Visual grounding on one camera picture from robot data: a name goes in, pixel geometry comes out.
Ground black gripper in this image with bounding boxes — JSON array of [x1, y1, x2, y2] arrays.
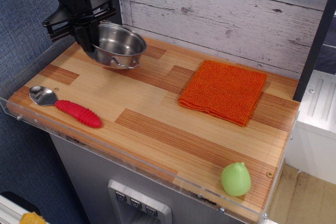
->
[[43, 0, 116, 52]]

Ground silver metal pot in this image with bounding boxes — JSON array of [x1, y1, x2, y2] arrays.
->
[[86, 22, 147, 69]]

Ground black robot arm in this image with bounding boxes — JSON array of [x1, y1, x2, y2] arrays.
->
[[43, 0, 116, 52]]

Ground orange knitted cloth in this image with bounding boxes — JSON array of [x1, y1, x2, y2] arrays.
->
[[178, 60, 267, 126]]

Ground clear acrylic table guard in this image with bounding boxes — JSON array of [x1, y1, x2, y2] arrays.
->
[[0, 8, 300, 222]]

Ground grey toy fridge cabinet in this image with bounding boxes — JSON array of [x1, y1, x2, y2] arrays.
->
[[51, 135, 239, 223]]

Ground silver dispenser button panel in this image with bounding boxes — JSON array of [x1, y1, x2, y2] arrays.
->
[[108, 179, 173, 223]]

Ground yellow object at corner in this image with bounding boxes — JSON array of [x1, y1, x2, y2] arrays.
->
[[19, 212, 47, 224]]

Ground green plastic pear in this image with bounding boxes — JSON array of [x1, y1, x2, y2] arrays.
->
[[221, 162, 251, 197]]

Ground white ribbed side counter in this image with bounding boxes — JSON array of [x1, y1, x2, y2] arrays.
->
[[285, 70, 335, 184]]

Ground red handled metal spoon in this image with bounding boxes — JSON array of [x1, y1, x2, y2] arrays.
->
[[29, 86, 102, 128]]

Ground dark grey right post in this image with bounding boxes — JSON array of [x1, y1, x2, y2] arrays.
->
[[292, 0, 335, 102]]

